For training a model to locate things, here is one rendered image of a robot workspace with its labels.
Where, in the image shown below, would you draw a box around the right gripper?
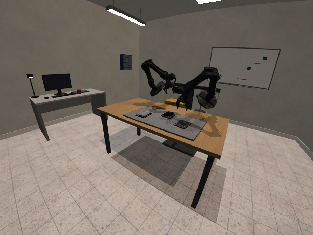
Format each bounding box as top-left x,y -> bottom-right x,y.
163,81 -> 176,94

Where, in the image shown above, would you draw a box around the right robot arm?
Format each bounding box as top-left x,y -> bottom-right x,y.
141,59 -> 175,93

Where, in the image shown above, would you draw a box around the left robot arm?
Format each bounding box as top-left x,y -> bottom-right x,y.
175,67 -> 220,106

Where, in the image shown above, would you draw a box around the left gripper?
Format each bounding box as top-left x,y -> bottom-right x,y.
176,94 -> 191,111

